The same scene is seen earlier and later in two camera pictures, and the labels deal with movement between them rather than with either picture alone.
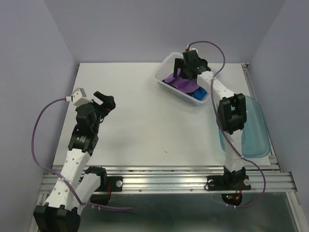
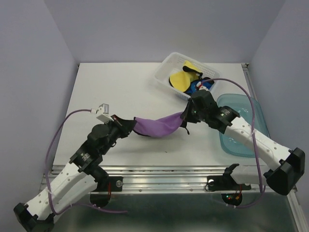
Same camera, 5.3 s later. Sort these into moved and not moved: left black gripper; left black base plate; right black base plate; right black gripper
Moved: left black gripper; right black gripper
Not moved: left black base plate; right black base plate
